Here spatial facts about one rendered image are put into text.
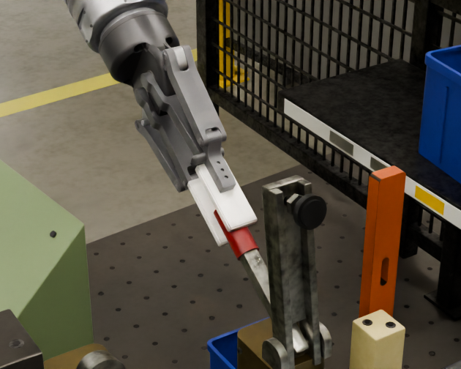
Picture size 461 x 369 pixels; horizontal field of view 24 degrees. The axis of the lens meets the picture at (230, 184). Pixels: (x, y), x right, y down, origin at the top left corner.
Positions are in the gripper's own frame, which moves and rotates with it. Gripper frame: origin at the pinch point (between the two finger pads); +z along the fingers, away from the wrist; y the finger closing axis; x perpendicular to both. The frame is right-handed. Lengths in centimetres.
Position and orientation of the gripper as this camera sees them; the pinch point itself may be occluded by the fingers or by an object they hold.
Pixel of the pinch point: (222, 202)
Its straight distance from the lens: 98.5
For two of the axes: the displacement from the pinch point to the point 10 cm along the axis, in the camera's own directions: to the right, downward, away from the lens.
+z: 4.4, 8.3, -3.5
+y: 2.9, -5.0, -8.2
